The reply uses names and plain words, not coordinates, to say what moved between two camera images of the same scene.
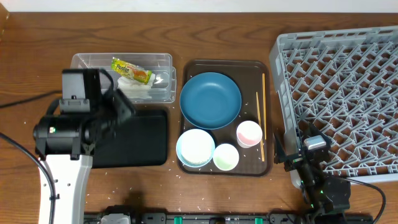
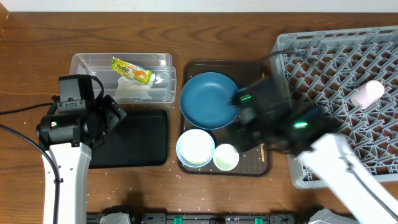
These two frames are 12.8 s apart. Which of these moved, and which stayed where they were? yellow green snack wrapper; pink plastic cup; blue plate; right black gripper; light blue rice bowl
Moved: right black gripper; pink plastic cup
Stayed: blue plate; light blue rice bowl; yellow green snack wrapper
